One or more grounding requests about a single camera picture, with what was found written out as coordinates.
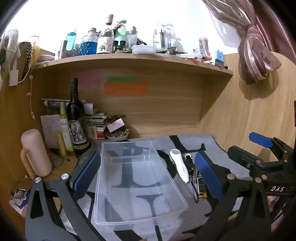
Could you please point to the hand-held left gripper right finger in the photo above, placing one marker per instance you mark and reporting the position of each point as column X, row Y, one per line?
column 208, row 176

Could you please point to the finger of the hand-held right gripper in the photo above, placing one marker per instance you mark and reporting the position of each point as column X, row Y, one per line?
column 242, row 156
column 260, row 139

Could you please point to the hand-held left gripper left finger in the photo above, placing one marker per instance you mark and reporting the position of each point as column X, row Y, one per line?
column 86, row 172

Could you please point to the black and gold battery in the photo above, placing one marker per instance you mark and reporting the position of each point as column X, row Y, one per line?
column 201, row 187

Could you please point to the white handheld device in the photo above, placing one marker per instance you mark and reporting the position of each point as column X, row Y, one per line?
column 179, row 164

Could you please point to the clear plastic storage bin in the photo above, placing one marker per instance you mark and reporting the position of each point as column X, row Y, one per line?
column 138, row 185

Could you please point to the pale yellow tube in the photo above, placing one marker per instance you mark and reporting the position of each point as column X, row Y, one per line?
column 61, row 144

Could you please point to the white box with coloured dots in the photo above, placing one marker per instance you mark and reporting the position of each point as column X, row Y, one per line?
column 93, row 132

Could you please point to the small red box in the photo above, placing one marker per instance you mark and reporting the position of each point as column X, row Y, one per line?
column 101, row 134

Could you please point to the green spray bottle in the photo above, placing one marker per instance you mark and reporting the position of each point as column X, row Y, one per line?
column 66, row 134

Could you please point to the grey mat with black letters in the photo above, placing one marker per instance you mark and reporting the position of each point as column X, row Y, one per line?
column 192, row 217

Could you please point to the white bowl of trinkets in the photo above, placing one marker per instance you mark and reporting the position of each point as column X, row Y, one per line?
column 116, row 137

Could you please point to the stack of papers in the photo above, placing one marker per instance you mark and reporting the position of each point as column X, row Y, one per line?
column 96, row 119

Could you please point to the pale pink card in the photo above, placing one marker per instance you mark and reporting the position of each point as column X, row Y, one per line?
column 115, row 125

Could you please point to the handwritten note paper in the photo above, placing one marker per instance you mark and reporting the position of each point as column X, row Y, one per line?
column 49, row 127

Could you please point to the dark brown clip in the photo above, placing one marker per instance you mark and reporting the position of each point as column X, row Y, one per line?
column 114, row 118

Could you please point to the round metal-framed sunglasses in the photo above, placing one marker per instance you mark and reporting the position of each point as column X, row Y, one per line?
column 25, row 183

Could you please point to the dark wine bottle elephant label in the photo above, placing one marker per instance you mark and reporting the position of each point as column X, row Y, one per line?
column 75, row 111

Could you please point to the blue and white box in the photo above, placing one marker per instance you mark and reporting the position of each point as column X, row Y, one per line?
column 19, row 205

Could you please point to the small blue box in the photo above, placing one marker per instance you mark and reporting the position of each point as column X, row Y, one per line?
column 219, row 58

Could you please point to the orange sticky note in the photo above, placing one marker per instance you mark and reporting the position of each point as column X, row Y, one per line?
column 126, row 89

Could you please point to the pink sticky note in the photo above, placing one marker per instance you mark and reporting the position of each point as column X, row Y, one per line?
column 84, row 80

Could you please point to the pink striped curtain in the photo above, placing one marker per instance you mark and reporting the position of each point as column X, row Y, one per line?
column 252, row 46

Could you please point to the green sticky note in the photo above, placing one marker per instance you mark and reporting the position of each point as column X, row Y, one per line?
column 122, row 79

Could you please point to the orange pens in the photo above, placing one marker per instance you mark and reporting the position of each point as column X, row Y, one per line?
column 200, row 59

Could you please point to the clear glass cup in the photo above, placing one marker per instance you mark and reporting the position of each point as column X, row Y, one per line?
column 204, row 45

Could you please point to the wooden shelf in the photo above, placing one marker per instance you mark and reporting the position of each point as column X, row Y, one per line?
column 129, row 60

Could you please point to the metal clip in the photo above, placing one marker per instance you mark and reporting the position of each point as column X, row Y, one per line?
column 172, row 50

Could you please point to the glass bottle with blue liquid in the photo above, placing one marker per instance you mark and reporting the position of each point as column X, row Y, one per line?
column 89, row 46

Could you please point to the yellow roll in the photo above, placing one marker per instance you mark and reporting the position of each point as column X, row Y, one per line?
column 36, row 55

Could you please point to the clear corked bottle white label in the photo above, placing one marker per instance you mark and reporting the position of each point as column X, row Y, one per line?
column 105, row 44

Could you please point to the black lace band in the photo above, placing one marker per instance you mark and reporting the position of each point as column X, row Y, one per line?
column 28, row 55

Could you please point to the tall teal bottle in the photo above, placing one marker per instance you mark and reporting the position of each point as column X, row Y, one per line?
column 70, row 41

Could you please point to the white lidded plastic box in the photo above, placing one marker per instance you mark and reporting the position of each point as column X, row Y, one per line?
column 143, row 49

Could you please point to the mint green pump bottle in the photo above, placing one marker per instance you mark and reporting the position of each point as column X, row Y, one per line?
column 120, row 37

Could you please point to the clear brush organizer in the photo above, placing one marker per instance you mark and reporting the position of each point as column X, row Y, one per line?
column 164, row 36

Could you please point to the clear glass jar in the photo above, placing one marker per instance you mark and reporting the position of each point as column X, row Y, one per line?
column 132, row 37

